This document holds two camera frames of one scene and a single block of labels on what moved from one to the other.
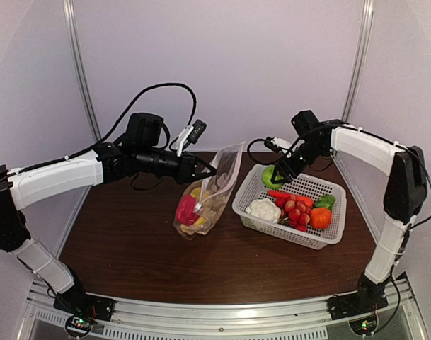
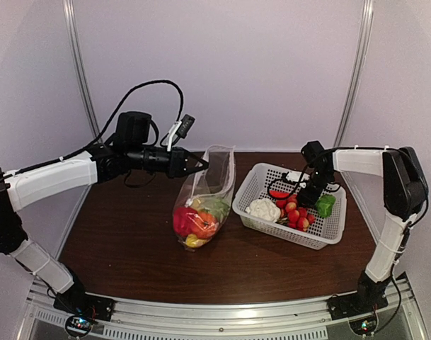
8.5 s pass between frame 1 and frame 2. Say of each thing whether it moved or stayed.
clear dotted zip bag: moved
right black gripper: moved
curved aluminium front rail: stayed
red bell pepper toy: moved
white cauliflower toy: stayed
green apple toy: moved
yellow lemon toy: moved
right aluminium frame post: stayed
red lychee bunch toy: stayed
